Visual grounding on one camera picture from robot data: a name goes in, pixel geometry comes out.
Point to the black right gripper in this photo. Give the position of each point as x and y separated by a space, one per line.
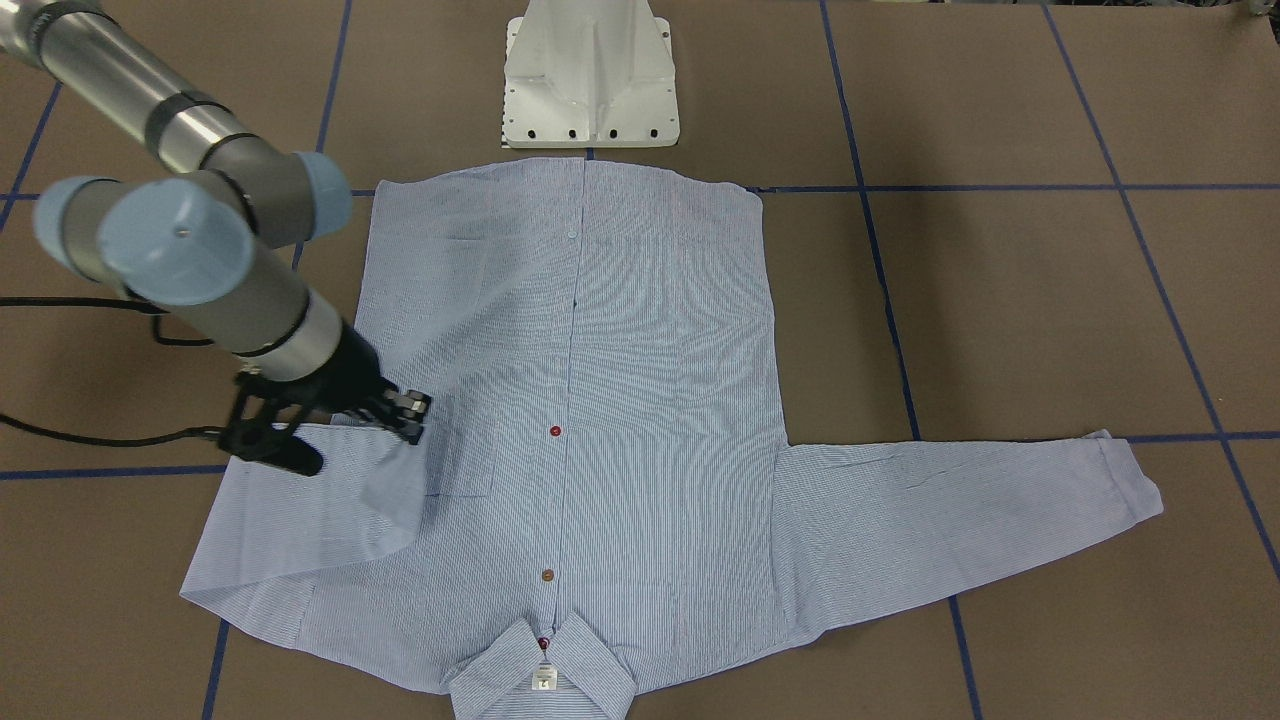
352 373

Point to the light blue striped shirt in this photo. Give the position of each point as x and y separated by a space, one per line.
604 502

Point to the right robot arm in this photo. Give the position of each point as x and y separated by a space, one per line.
201 243

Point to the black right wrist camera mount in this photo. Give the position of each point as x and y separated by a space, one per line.
263 423

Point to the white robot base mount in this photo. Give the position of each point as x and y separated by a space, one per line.
589 75

